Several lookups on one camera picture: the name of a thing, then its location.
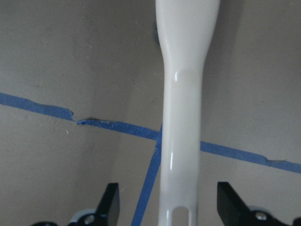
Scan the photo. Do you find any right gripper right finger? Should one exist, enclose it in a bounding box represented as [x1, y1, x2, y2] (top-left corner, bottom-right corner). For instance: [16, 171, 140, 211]
[217, 182, 286, 226]

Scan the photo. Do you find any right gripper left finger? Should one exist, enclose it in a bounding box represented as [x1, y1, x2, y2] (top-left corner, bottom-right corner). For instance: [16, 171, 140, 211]
[30, 182, 120, 226]

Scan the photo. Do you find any beige hand brush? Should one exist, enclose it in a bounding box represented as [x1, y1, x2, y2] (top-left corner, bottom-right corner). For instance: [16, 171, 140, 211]
[156, 0, 220, 226]

